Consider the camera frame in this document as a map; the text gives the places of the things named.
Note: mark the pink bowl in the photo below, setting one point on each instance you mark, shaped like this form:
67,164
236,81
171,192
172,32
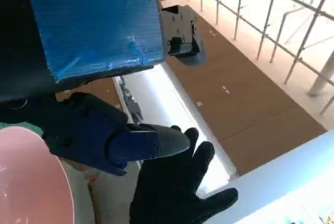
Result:
26,182

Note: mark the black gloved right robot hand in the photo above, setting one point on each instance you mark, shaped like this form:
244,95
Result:
167,190

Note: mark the metal railing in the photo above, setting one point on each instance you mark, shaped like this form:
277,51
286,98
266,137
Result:
268,12

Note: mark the green cutting mat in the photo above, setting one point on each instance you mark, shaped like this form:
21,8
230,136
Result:
33,128

